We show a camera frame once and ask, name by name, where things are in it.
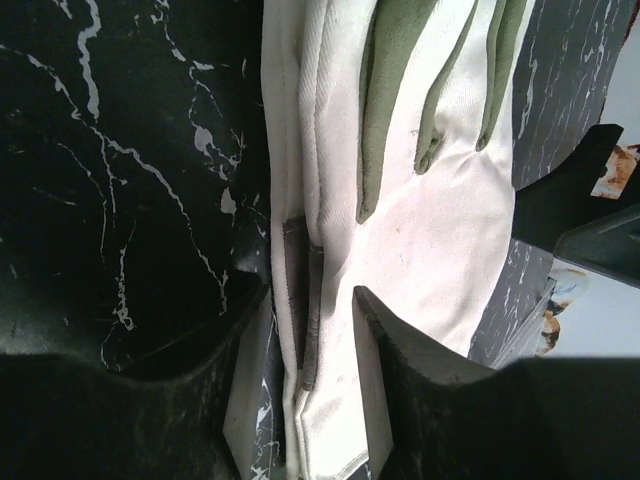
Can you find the white glove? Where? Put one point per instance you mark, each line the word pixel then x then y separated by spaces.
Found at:
pixel 390 139

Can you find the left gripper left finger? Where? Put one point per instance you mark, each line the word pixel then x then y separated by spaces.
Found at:
pixel 62 418

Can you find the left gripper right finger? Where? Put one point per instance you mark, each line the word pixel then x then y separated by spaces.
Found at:
pixel 440 415

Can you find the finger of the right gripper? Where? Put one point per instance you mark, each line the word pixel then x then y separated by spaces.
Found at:
pixel 608 246
pixel 562 200

